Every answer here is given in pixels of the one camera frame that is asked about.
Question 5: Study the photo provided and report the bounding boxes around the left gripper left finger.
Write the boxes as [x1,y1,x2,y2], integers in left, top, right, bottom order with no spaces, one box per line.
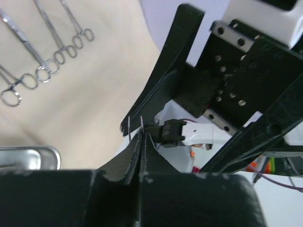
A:
[97,132,143,222]

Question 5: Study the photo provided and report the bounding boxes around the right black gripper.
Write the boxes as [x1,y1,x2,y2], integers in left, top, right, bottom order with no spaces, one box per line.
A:
[120,3,303,173]

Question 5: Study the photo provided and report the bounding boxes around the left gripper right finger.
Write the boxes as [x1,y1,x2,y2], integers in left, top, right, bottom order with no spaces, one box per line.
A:
[139,132,185,220]

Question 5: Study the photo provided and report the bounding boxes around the thin curved suture needle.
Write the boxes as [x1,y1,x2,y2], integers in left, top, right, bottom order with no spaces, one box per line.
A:
[127,115,144,144]

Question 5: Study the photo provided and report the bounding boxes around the beige cloth surgical kit roll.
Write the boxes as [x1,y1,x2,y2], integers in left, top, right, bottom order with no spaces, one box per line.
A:
[0,0,159,169]

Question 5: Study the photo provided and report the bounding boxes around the steel instrument tray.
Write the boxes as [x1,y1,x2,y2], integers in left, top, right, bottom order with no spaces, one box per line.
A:
[0,146,61,170]

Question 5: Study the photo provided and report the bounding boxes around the steel scissors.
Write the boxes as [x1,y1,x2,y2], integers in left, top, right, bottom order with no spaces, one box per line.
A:
[0,9,60,83]

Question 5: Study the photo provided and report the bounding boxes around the small steel forceps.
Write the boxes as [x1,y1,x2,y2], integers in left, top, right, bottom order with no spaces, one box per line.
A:
[60,0,95,50]

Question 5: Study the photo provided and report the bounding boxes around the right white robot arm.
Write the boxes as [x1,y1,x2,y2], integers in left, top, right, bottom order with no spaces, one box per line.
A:
[120,3,303,173]

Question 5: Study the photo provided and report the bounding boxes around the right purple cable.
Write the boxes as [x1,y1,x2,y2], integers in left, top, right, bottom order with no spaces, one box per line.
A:
[246,163,303,192]

